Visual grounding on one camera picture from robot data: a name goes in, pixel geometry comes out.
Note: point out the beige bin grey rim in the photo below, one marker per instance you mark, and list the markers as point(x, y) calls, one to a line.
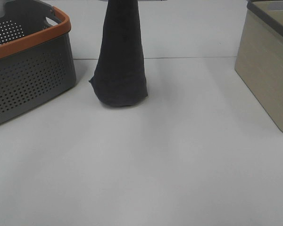
point(259, 61)

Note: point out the grey perforated basket orange rim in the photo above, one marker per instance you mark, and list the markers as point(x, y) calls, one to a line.
point(36, 62)

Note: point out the dark grey towel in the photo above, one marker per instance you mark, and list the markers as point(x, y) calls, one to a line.
point(119, 79)

